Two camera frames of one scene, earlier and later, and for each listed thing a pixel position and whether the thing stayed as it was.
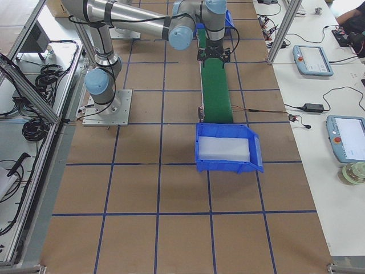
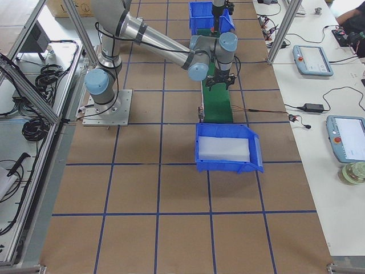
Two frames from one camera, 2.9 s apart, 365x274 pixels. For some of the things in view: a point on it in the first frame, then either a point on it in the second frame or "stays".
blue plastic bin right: x=227 y=148 stays
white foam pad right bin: x=223 y=148 stays
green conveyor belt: x=217 y=99 stays
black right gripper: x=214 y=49 -> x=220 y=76
